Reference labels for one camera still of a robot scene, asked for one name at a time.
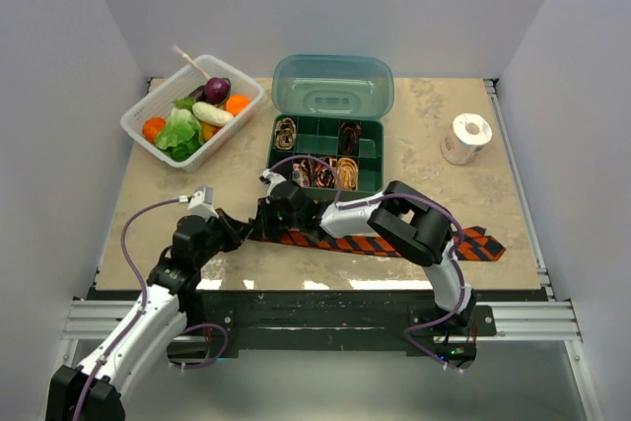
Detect yellow pepper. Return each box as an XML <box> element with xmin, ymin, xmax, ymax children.
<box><xmin>201</xmin><ymin>122</ymin><xmax>221</xmax><ymax>142</ymax></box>

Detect rolled dark multicolour tie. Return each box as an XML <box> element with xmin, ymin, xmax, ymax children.
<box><xmin>300</xmin><ymin>158</ymin><xmax>318</xmax><ymax>187</ymax></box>

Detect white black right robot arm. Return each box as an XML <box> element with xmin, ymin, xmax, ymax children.
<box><xmin>250</xmin><ymin>180</ymin><xmax>475</xmax><ymax>335</ymax></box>

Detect purple onion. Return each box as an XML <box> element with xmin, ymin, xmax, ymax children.
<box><xmin>204</xmin><ymin>77</ymin><xmax>231</xmax><ymax>105</ymax></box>

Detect rolled brown paisley tie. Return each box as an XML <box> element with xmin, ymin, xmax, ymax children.
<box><xmin>274</xmin><ymin>117</ymin><xmax>297</xmax><ymax>151</ymax></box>

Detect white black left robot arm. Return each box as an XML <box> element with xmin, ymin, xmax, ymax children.
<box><xmin>45</xmin><ymin>209</ymin><xmax>252</xmax><ymax>420</ymax></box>

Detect white plastic basket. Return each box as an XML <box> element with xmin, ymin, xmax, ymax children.
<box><xmin>120</xmin><ymin>54</ymin><xmax>264</xmax><ymax>173</ymax></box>

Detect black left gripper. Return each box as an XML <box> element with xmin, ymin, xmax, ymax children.
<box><xmin>195</xmin><ymin>208</ymin><xmax>252</xmax><ymax>268</ymax></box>

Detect orange carrot slice left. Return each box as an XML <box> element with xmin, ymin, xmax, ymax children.
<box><xmin>142</xmin><ymin>117</ymin><xmax>167</xmax><ymax>144</ymax></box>

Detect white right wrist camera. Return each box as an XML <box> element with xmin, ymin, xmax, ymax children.
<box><xmin>259</xmin><ymin>169</ymin><xmax>286</xmax><ymax>196</ymax></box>

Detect green compartment organizer box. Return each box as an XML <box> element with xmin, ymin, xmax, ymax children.
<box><xmin>266</xmin><ymin>114</ymin><xmax>385</xmax><ymax>199</ymax></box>

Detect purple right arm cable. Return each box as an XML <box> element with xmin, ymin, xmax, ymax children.
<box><xmin>265</xmin><ymin>154</ymin><xmax>469</xmax><ymax>374</ymax></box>

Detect orange fruit right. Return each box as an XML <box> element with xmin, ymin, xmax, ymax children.
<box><xmin>225</xmin><ymin>95</ymin><xmax>250</xmax><ymax>116</ymax></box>

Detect green lettuce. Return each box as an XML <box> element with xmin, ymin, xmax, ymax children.
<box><xmin>154</xmin><ymin>98</ymin><xmax>204</xmax><ymax>163</ymax></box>

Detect white stick in basket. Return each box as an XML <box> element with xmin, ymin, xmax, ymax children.
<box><xmin>172</xmin><ymin>44</ymin><xmax>211</xmax><ymax>80</ymax></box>

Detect white paper roll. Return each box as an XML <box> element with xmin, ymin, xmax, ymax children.
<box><xmin>440</xmin><ymin>113</ymin><xmax>493</xmax><ymax>166</ymax></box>

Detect aluminium frame rail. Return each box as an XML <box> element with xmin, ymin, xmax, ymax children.
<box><xmin>45</xmin><ymin>73</ymin><xmax>583</xmax><ymax>420</ymax></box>

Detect rolled black orange tie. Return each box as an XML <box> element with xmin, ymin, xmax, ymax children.
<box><xmin>338</xmin><ymin>121</ymin><xmax>362</xmax><ymax>156</ymax></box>

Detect white radish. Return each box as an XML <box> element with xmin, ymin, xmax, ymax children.
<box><xmin>192</xmin><ymin>102</ymin><xmax>234</xmax><ymax>127</ymax></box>

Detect rolled colourful squares tie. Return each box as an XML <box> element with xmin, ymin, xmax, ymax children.
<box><xmin>292</xmin><ymin>163</ymin><xmax>311</xmax><ymax>187</ymax></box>

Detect rolled red ringed tie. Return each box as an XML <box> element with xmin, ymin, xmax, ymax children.
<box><xmin>314</xmin><ymin>157</ymin><xmax>337</xmax><ymax>188</ymax></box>

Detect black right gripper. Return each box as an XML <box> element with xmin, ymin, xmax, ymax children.
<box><xmin>248</xmin><ymin>198</ymin><xmax>303</xmax><ymax>241</ymax></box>

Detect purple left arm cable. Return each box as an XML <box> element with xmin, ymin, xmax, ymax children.
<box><xmin>73</xmin><ymin>196</ymin><xmax>230</xmax><ymax>421</ymax></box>

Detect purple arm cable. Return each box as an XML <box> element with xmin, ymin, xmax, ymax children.
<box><xmin>265</xmin><ymin>154</ymin><xmax>469</xmax><ymax>374</ymax></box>
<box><xmin>73</xmin><ymin>196</ymin><xmax>230</xmax><ymax>421</ymax></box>

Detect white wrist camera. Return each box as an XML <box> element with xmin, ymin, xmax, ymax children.
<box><xmin>178</xmin><ymin>186</ymin><xmax>218</xmax><ymax>220</ymax></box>
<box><xmin>259</xmin><ymin>169</ymin><xmax>286</xmax><ymax>196</ymax></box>

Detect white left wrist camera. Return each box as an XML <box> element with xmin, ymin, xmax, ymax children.
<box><xmin>178</xmin><ymin>186</ymin><xmax>218</xmax><ymax>220</ymax></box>

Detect dark eggplant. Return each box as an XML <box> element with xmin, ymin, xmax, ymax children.
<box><xmin>187</xmin><ymin>86</ymin><xmax>205</xmax><ymax>102</ymax></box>

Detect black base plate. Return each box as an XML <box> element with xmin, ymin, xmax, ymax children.
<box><xmin>167</xmin><ymin>290</ymin><xmax>497</xmax><ymax>368</ymax></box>

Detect rolled gold tie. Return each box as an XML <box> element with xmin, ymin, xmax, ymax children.
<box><xmin>337</xmin><ymin>157</ymin><xmax>359</xmax><ymax>191</ymax></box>

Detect orange navy striped tie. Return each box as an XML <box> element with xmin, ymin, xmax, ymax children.
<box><xmin>245</xmin><ymin>226</ymin><xmax>507</xmax><ymax>261</ymax></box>

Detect translucent teal box lid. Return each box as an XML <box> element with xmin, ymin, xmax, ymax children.
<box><xmin>271</xmin><ymin>54</ymin><xmax>394</xmax><ymax>120</ymax></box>

